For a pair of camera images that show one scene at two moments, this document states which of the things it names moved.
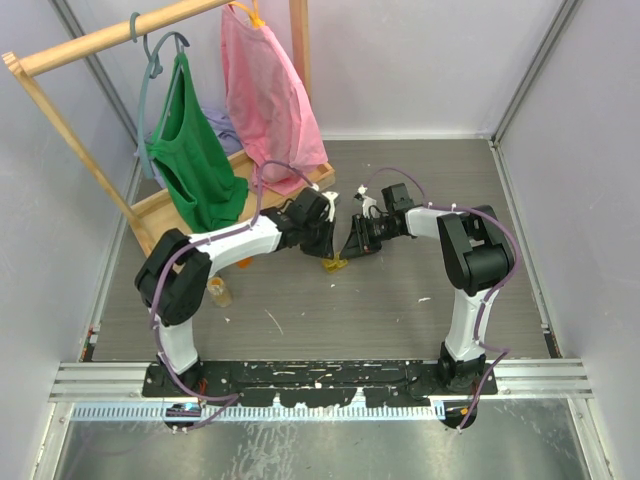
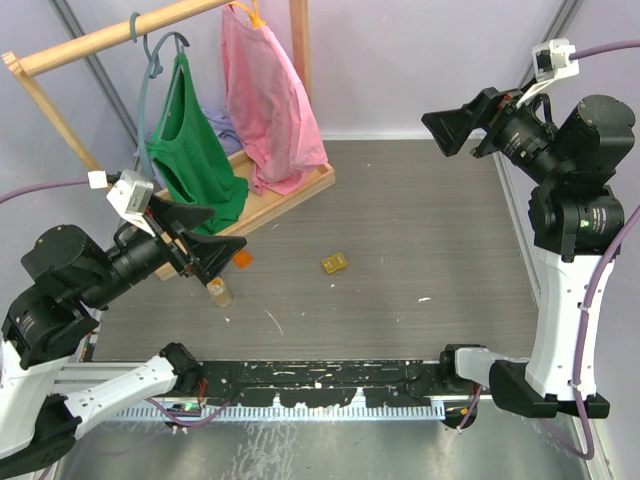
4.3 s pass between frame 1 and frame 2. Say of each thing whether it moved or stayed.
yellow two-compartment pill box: stayed
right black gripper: moved
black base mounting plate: stayed
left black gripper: moved
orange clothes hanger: stayed
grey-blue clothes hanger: stayed
